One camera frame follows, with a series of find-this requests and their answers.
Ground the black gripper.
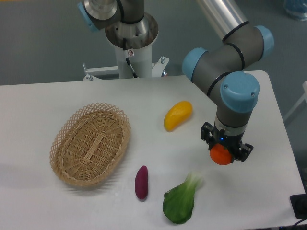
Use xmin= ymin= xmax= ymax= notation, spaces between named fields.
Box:
xmin=201 ymin=122 xmax=254 ymax=163

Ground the orange fruit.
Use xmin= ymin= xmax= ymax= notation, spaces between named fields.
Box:
xmin=210 ymin=143 xmax=232 ymax=165

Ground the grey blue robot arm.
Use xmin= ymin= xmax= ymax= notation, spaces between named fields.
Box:
xmin=78 ymin=0 xmax=274 ymax=162

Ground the woven wicker basket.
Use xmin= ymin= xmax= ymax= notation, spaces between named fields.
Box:
xmin=49 ymin=103 xmax=130 ymax=187

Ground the yellow mango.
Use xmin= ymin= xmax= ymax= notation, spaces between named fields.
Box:
xmin=164 ymin=101 xmax=193 ymax=132

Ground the green bok choy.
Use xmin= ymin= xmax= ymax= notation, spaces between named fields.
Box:
xmin=162 ymin=172 xmax=203 ymax=224

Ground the purple sweet potato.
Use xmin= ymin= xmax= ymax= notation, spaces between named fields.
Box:
xmin=135 ymin=165 xmax=149 ymax=200

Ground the black device at edge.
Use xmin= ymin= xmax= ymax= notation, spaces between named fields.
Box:
xmin=290 ymin=194 xmax=307 ymax=219

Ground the blue object top right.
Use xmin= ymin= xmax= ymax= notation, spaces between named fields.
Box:
xmin=283 ymin=0 xmax=307 ymax=21

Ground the white frame at right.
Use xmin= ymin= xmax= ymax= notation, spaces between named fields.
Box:
xmin=283 ymin=81 xmax=307 ymax=125

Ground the black cable on pedestal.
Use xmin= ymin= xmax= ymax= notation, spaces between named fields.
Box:
xmin=122 ymin=37 xmax=140 ymax=79

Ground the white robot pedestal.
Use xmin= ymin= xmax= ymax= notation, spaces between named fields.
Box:
xmin=83 ymin=13 xmax=170 ymax=81

